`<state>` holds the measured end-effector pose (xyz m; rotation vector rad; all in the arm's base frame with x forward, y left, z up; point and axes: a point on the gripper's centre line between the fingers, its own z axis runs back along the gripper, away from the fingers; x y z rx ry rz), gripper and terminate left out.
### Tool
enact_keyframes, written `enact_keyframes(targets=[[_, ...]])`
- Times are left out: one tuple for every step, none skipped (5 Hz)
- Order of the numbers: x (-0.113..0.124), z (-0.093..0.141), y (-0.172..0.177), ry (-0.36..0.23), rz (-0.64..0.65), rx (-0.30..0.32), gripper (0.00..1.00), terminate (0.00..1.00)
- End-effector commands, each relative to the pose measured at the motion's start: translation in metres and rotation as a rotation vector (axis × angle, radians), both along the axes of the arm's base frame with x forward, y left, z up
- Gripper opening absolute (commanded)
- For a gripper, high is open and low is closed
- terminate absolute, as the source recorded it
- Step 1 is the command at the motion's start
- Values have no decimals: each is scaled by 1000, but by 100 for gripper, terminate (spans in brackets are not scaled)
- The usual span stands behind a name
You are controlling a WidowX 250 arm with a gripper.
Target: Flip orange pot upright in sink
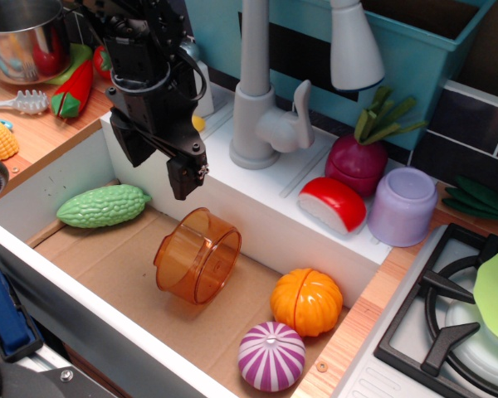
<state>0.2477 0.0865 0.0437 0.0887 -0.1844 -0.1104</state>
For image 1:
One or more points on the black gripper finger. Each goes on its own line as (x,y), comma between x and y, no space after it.
(186,174)
(134,146)

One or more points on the orange transparent toy pot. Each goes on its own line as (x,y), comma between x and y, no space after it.
(196,259)

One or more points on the green toy bitter gourd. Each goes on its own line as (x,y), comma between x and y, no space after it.
(104,206)

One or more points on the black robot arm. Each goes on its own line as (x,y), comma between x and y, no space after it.
(97,13)

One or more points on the teal plastic bin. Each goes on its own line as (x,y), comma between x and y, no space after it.
(291,57)

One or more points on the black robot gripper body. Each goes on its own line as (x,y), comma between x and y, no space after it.
(153,78)

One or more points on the dark red toy radish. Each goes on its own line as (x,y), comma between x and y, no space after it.
(359,159)

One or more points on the red toy tomato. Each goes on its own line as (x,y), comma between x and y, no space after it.
(102,62)

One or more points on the white toy sink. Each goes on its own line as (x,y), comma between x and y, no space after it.
(157,293)

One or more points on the lilac plastic cup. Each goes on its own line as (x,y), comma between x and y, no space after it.
(402,207)

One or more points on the yellow toy banana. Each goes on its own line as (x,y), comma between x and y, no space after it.
(198,123)

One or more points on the white salt shaker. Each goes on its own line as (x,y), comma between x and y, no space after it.
(202,79)

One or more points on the red toy chili pepper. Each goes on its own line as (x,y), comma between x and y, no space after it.
(70,99)

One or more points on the black stove grate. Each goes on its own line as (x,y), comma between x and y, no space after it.
(435,338)

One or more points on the purple white toy onion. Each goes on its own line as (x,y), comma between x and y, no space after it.
(271,357)

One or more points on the orange toy pumpkin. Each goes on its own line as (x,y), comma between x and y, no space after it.
(307,301)

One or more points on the white pasta spoon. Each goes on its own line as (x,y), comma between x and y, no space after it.
(28,102)

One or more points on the red white toy cheese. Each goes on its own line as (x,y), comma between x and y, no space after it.
(335,204)

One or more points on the blue clamp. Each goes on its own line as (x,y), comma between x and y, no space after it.
(19,336)

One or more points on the silver metal pot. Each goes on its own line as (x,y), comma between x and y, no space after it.
(34,45)

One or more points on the dark green felt leaves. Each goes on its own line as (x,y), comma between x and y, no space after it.
(472,198)

